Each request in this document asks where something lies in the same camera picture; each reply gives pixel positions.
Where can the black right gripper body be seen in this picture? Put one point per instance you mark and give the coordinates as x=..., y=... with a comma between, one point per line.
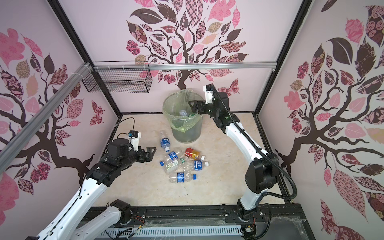
x=211, y=111

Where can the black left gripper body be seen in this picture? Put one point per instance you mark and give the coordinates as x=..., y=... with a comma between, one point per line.
x=133, y=157

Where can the tall clear bottle white cap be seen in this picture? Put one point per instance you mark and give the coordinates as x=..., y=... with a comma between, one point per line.
x=184, y=113

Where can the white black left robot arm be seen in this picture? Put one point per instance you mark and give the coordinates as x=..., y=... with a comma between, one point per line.
x=65, y=225

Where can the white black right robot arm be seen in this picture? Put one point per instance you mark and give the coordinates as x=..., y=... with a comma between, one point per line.
x=262, y=173

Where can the green plastic bin liner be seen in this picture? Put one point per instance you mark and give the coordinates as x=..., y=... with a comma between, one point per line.
x=178, y=111

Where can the grey mesh waste bin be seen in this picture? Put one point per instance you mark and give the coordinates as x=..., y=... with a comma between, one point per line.
x=189, y=136

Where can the clear bottle blue label back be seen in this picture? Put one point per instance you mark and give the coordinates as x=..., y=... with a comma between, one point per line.
x=165, y=142

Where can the clear bottle blue cap centre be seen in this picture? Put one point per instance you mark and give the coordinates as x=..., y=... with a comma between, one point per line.
x=171, y=156

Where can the red gold label bottle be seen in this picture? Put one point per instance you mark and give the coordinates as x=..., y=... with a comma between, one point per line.
x=194, y=154

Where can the clear bottle blue label front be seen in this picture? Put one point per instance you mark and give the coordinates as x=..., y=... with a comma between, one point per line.
x=182, y=177

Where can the clear bottle blue label white cap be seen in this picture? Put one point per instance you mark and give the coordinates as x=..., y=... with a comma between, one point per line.
x=196, y=165

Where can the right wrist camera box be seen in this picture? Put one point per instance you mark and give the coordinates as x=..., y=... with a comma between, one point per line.
x=209, y=93

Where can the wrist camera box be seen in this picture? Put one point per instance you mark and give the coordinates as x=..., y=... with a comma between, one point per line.
x=209, y=93
x=134, y=139

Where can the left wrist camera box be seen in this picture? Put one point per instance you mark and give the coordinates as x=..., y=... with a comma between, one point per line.
x=134, y=139

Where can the black wire wall basket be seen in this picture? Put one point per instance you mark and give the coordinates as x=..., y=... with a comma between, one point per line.
x=119, y=77

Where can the aluminium rail back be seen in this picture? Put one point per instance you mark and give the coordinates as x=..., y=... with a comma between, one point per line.
x=196, y=66

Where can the aluminium rail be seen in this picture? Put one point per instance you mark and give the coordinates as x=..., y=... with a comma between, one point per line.
x=196, y=66
x=12, y=149

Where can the aluminium rail left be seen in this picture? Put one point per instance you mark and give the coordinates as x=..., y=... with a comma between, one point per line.
x=12, y=149

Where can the white slotted cable duct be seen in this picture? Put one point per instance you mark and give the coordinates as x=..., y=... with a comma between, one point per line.
x=173, y=233

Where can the black base frame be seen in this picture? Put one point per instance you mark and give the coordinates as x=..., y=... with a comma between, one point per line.
x=268, y=222

